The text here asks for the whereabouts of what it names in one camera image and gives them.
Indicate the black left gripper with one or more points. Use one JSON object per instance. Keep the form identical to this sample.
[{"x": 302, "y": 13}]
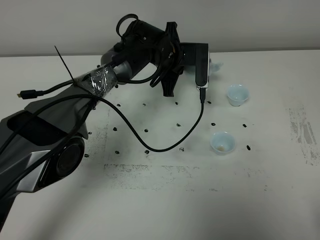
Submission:
[{"x": 169, "y": 59}]

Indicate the pale blue porcelain teapot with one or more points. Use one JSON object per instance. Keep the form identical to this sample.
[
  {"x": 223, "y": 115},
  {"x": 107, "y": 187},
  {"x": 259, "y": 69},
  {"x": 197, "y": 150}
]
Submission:
[{"x": 214, "y": 67}]

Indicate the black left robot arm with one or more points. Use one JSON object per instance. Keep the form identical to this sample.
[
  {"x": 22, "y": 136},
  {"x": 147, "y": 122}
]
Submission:
[{"x": 45, "y": 142}]

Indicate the far pale blue teacup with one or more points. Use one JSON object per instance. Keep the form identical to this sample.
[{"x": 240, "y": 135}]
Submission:
[{"x": 237, "y": 94}]

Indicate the pale blue teacup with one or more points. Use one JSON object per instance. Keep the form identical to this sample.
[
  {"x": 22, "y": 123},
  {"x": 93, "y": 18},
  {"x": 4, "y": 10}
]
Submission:
[
  {"x": 222, "y": 143},
  {"x": 237, "y": 94}
]

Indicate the near pale blue teacup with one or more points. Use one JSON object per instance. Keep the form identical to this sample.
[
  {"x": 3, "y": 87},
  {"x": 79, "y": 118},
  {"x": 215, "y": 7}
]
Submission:
[{"x": 222, "y": 143}]

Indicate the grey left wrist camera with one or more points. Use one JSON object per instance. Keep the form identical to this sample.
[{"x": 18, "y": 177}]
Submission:
[{"x": 197, "y": 55}]

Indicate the black cable tie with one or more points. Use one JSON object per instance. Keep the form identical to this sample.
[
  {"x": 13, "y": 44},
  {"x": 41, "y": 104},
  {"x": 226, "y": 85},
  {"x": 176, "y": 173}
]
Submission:
[{"x": 65, "y": 67}]

